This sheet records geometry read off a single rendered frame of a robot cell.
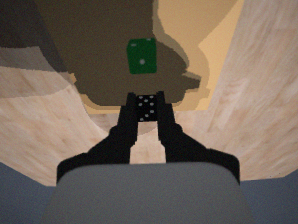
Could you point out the tan flat mat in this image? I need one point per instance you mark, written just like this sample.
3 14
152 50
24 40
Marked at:
192 40

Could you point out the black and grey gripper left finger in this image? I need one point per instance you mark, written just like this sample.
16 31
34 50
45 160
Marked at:
115 148

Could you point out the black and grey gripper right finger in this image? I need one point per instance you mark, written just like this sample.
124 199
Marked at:
180 147

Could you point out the black die with white pips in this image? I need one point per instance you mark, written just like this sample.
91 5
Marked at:
146 108

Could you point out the dark green die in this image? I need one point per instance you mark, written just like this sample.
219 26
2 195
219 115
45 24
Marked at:
141 55

